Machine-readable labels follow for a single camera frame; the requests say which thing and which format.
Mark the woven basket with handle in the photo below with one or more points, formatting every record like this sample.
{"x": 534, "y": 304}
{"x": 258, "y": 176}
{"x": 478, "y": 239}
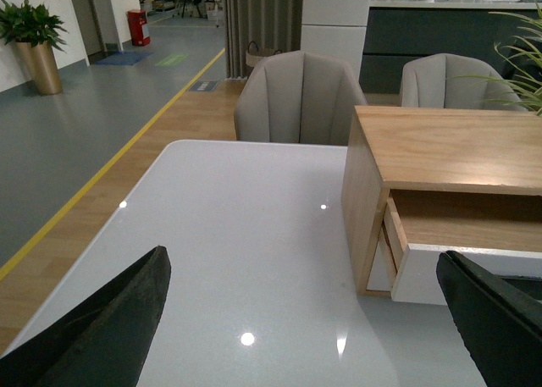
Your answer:
{"x": 254, "y": 53}

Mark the red fire extinguisher box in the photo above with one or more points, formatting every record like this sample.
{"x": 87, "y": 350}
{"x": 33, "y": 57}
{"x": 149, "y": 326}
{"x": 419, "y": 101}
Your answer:
{"x": 139, "y": 32}

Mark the white pillar cabinet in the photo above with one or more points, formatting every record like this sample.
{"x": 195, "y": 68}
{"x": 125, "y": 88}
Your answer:
{"x": 335, "y": 28}

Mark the dark grey counter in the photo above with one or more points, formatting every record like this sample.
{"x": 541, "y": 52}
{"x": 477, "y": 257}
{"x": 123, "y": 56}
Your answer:
{"x": 398, "y": 33}

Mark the white drawer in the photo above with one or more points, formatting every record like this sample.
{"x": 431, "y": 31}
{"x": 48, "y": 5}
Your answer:
{"x": 500, "y": 233}

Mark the wooden drawer cabinet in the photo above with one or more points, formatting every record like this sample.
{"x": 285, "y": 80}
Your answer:
{"x": 428, "y": 149}

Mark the spider plant in white pot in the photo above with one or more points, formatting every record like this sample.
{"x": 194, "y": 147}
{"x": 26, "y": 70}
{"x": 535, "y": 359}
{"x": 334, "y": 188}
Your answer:
{"x": 523, "y": 89}

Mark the grey armchair left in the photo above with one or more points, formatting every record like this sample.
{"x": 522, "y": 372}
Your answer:
{"x": 300, "y": 98}

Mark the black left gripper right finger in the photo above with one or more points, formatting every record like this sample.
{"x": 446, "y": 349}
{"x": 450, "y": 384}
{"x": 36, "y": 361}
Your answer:
{"x": 498, "y": 318}

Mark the grey armchair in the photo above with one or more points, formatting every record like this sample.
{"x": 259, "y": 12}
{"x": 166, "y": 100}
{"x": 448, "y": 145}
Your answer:
{"x": 448, "y": 80}
{"x": 300, "y": 98}

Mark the grey curtain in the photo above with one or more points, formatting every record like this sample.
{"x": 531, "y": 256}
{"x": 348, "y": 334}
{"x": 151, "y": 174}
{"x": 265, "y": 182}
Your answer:
{"x": 271, "y": 24}

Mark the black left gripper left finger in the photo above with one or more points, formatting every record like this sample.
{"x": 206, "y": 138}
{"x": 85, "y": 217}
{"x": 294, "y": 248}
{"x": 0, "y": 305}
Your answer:
{"x": 103, "y": 341}

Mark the blue floor mat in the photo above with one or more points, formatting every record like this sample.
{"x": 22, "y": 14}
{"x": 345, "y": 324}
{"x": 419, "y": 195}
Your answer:
{"x": 125, "y": 58}

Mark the grey armchair right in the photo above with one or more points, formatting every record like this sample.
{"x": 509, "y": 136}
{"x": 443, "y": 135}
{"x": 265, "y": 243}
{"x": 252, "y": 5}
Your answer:
{"x": 448, "y": 80}

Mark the floor plant in gold pot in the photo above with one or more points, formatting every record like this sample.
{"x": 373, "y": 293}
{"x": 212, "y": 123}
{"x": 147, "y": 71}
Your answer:
{"x": 36, "y": 33}

